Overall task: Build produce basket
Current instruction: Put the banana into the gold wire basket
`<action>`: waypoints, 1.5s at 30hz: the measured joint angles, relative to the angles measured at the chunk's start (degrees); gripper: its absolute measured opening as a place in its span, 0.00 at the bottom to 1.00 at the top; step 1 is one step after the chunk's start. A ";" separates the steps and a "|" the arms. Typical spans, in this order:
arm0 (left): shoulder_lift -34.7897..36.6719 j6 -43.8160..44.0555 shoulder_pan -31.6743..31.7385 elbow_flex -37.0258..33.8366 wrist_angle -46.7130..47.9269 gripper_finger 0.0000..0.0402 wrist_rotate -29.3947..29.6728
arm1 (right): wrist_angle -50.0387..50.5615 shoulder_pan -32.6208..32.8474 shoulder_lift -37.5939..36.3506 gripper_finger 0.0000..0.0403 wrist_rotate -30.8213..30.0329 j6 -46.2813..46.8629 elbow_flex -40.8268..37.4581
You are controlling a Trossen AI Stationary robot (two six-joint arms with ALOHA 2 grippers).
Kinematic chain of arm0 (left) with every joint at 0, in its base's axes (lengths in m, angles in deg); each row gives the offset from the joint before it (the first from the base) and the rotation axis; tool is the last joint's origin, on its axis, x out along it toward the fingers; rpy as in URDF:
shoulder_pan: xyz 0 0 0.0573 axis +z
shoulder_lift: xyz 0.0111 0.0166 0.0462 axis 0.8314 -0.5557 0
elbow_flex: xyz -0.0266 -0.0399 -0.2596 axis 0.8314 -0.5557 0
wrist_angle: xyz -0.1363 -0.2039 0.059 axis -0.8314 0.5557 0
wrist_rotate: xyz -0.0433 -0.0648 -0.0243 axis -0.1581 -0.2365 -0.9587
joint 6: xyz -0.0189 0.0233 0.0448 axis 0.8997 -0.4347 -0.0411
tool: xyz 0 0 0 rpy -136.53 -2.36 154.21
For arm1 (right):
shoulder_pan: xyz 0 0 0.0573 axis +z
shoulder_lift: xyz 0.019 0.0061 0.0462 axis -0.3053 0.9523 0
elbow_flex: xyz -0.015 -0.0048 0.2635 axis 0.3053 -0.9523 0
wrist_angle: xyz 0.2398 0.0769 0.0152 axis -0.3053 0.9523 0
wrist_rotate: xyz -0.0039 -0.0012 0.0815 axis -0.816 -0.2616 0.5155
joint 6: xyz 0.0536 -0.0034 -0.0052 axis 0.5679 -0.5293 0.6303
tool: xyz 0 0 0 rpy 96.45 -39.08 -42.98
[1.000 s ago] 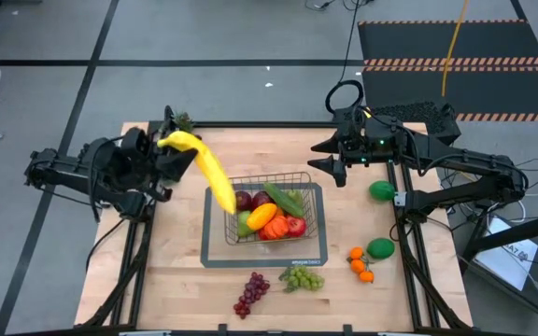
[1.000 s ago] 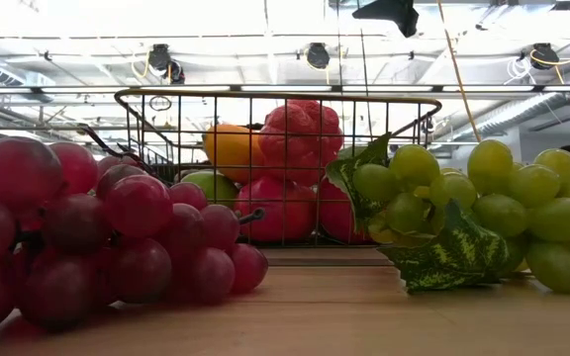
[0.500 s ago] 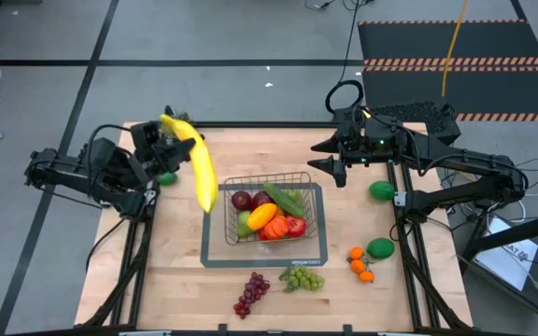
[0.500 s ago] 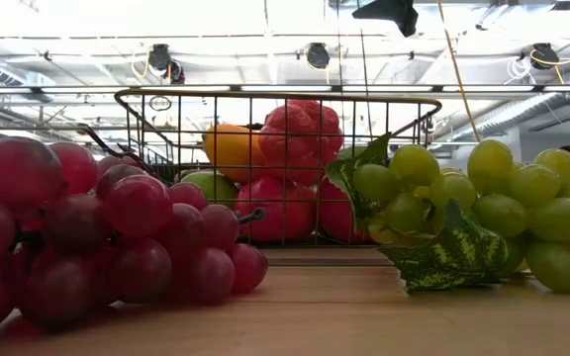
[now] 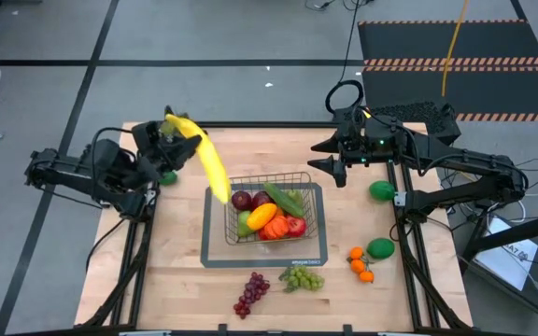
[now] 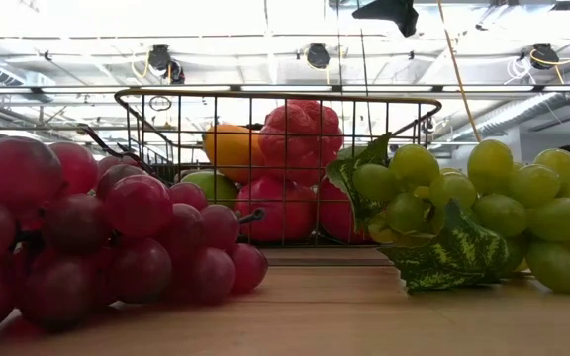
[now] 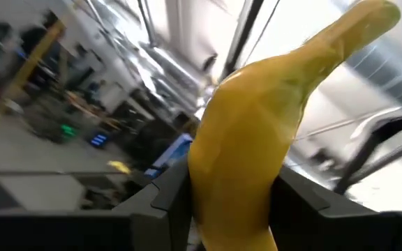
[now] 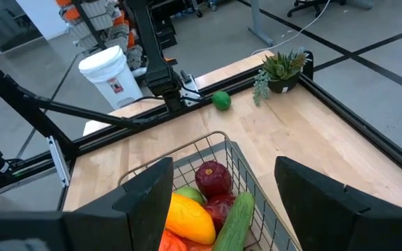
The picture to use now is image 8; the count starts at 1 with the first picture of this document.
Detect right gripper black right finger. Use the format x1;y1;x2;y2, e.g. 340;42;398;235
274;155;371;251

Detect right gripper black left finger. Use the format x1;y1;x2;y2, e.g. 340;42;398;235
112;156;174;251

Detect red-orange lobed fruit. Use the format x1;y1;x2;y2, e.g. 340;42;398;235
158;228;214;251

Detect yellow mango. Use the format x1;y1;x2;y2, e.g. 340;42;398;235
165;192;217;245

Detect bright green pear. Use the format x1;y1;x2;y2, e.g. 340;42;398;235
174;185;206;206

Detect green cucumber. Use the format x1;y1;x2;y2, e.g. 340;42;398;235
213;190;256;251

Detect small green lime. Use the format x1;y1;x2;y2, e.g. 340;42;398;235
211;90;232;112

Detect white plastic bucket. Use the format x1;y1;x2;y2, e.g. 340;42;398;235
77;45;144;111

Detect succulent plant black pot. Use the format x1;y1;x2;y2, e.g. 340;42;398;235
252;47;313;107

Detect black equipment cart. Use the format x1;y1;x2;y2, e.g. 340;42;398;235
150;0;223;50

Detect storage rack orange items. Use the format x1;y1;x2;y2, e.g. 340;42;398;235
54;0;146;70

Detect grey desk leg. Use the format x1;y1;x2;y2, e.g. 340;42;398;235
248;0;275;48

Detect black office chair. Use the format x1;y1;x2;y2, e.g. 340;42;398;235
286;0;347;18

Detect wire mesh basket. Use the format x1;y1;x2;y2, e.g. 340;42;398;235
117;130;303;251

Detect white frame bracket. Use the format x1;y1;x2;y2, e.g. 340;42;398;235
46;135;72;188

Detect white floor cable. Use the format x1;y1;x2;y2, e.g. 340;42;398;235
251;0;333;56

